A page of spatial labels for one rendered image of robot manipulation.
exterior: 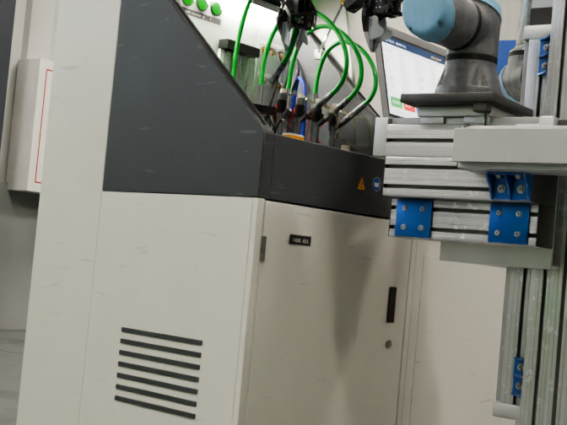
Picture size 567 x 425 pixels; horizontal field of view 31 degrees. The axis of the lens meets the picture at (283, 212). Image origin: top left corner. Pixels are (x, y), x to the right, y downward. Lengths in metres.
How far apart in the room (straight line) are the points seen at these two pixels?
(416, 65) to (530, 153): 1.53
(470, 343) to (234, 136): 1.17
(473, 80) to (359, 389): 0.97
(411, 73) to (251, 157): 1.14
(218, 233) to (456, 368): 1.04
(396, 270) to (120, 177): 0.81
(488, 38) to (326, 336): 0.88
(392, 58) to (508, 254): 1.25
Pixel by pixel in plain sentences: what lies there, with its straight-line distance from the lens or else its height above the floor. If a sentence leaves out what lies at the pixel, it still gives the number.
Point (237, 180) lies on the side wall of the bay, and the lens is 2.52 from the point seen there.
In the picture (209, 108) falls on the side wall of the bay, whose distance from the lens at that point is 2.62.
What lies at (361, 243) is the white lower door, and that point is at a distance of 2.80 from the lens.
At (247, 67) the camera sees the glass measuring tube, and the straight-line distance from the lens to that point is 3.22.
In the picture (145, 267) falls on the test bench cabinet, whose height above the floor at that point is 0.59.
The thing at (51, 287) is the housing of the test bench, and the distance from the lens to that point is 3.03.
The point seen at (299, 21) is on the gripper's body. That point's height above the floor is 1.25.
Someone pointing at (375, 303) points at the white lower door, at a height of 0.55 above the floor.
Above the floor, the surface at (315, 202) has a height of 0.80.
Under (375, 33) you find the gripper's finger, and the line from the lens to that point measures 2.75.
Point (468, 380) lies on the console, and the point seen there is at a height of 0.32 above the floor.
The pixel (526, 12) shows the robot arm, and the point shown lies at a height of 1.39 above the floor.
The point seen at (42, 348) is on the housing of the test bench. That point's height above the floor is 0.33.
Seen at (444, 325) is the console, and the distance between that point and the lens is 3.18.
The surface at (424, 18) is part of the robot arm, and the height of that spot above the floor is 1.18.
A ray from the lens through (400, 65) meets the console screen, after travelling 3.48.
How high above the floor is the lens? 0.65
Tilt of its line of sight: 3 degrees up
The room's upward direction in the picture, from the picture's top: 5 degrees clockwise
